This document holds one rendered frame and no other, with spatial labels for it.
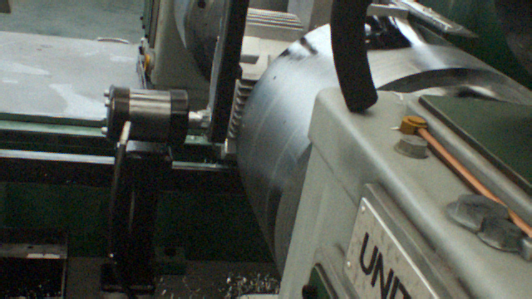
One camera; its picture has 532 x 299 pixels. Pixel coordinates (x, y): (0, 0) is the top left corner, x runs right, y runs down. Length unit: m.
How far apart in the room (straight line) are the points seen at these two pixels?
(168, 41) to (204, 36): 0.24
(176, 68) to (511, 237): 1.09
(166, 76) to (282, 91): 0.74
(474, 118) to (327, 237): 0.10
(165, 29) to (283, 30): 0.49
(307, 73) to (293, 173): 0.10
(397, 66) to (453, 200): 0.24
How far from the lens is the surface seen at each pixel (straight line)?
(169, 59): 1.31
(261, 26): 0.83
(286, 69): 0.61
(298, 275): 0.45
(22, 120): 0.95
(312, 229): 0.42
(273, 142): 0.56
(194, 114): 0.73
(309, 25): 0.83
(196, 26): 1.07
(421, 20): 0.84
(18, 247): 0.79
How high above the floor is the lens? 1.28
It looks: 22 degrees down
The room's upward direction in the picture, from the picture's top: 11 degrees clockwise
